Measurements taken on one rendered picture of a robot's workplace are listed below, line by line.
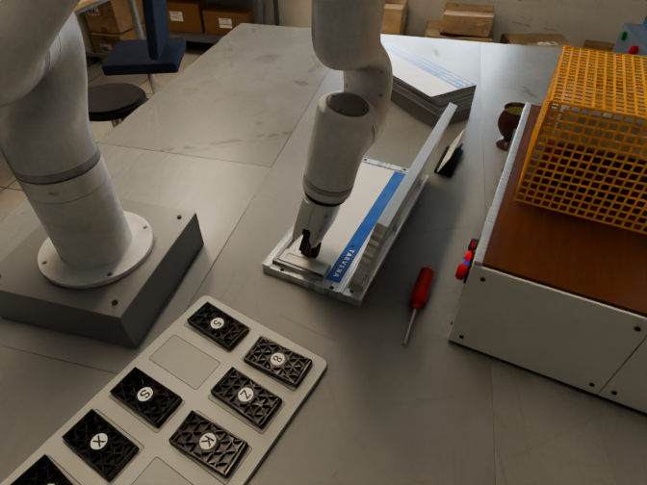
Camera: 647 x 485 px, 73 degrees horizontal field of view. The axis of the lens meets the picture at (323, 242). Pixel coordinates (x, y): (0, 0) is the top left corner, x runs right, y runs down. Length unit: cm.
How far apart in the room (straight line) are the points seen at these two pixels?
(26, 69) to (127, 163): 69
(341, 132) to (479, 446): 48
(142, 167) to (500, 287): 92
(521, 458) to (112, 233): 71
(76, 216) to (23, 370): 27
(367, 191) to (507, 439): 59
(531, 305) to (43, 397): 74
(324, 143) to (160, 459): 49
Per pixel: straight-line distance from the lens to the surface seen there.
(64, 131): 71
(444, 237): 98
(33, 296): 85
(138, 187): 117
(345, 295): 81
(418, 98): 140
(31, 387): 86
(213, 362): 76
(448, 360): 78
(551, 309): 69
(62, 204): 75
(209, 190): 111
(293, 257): 86
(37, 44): 61
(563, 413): 79
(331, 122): 62
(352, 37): 57
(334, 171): 66
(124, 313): 76
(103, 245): 81
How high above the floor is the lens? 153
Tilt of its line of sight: 43 degrees down
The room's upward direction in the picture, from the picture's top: straight up
